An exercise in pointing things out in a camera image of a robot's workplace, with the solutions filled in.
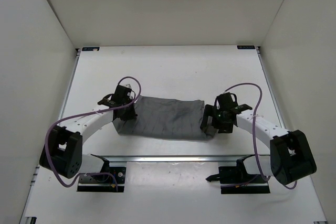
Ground left blue corner sticker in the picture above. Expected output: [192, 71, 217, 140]
[82, 47, 100, 51]

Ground blue corner sticker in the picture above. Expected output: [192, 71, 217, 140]
[237, 45, 255, 50]
[82, 47, 100, 51]

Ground grey skirt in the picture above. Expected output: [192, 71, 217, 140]
[113, 96, 217, 141]

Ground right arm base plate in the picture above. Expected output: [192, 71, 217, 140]
[206, 166, 270, 195]

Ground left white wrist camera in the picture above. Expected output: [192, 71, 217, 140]
[124, 83, 132, 89]

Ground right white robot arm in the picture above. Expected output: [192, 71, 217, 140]
[201, 92, 317, 186]

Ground right blue corner sticker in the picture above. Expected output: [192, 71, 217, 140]
[237, 45, 255, 50]

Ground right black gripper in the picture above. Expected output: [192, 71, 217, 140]
[200, 105, 232, 134]

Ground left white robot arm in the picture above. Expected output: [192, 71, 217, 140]
[48, 84, 137, 183]

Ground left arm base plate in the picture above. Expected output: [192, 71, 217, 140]
[77, 162, 127, 193]

